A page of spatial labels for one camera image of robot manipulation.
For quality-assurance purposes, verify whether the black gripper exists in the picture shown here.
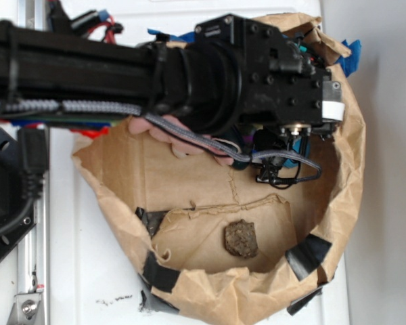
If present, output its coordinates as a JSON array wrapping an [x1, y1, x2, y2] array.
[[194, 14, 344, 137]]

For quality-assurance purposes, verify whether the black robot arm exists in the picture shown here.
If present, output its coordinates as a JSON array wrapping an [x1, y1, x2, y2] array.
[[0, 14, 344, 135]]

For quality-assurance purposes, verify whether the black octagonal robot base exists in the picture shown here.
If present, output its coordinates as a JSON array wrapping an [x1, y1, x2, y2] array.
[[0, 128, 31, 262]]

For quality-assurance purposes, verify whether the pink plush bunny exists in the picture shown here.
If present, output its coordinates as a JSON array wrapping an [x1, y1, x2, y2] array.
[[127, 114, 236, 167]]

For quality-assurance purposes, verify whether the brown rock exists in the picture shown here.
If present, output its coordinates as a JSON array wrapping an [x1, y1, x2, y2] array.
[[224, 219, 258, 259]]

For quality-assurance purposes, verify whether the brown paper bag tray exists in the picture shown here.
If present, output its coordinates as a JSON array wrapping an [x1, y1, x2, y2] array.
[[72, 13, 365, 324]]

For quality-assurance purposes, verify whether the grey braided cable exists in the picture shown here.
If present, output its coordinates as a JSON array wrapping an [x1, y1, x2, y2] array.
[[0, 100, 323, 186]]

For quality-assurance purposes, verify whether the aluminium rail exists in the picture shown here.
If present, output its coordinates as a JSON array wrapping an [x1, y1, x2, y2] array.
[[5, 0, 51, 325]]

